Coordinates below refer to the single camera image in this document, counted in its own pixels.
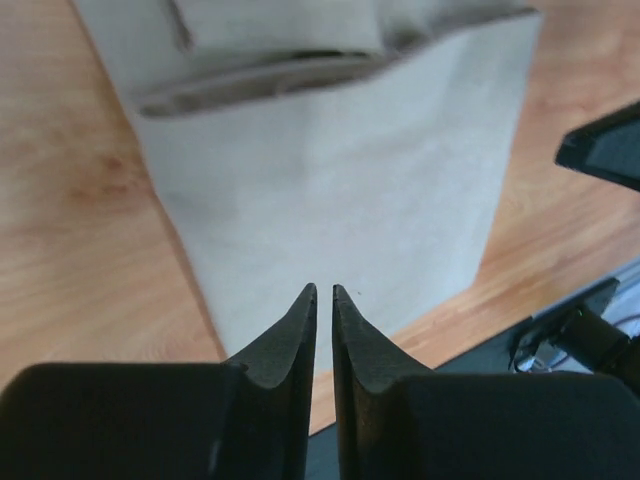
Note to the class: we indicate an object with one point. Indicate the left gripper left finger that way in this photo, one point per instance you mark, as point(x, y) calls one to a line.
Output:
point(245, 418)

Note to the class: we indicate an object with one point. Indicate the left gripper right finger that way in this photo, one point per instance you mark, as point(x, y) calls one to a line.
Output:
point(398, 419)

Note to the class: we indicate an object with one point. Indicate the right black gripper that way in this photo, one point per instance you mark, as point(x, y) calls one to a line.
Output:
point(606, 148)

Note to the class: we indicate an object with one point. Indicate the beige t shirt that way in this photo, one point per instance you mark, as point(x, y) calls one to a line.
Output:
point(360, 143)

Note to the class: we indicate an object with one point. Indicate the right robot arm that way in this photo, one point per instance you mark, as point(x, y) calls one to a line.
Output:
point(600, 346)

